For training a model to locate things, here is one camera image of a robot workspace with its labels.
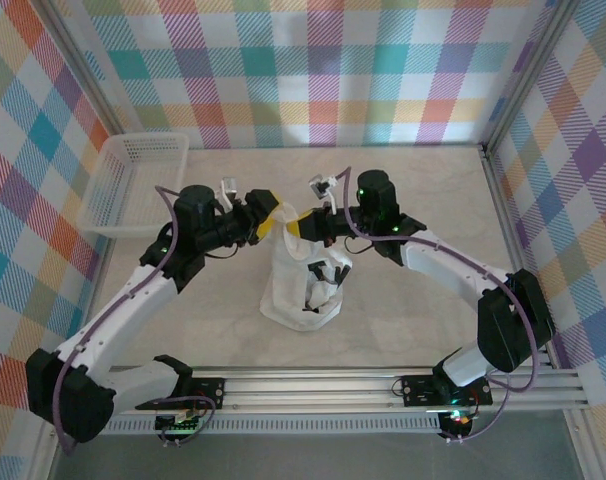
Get white t-shirt with black print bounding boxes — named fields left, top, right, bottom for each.
left=259, top=202, right=354, bottom=332

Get white perforated plastic basket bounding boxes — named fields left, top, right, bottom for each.
left=77, top=132, right=192, bottom=237

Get aluminium side rail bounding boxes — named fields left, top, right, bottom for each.
left=70, top=234, right=112, bottom=375
left=480, top=144, right=564, bottom=371

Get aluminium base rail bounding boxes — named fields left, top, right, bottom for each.
left=35, top=367, right=592, bottom=414

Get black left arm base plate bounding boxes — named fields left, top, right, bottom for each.
left=135, top=377, right=227, bottom=412

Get aluminium frame post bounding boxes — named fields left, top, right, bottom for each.
left=40, top=0, right=134, bottom=151
left=480, top=0, right=584, bottom=156

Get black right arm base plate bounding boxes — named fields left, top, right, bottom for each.
left=401, top=372, right=493, bottom=407

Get slotted grey cable duct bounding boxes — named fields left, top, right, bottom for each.
left=97, top=417, right=442, bottom=436

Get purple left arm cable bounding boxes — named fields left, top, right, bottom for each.
left=52, top=184, right=219, bottom=456

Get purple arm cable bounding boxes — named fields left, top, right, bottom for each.
left=332, top=167, right=542, bottom=444
left=52, top=184, right=219, bottom=456

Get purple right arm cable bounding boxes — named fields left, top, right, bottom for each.
left=332, top=167, right=542, bottom=444

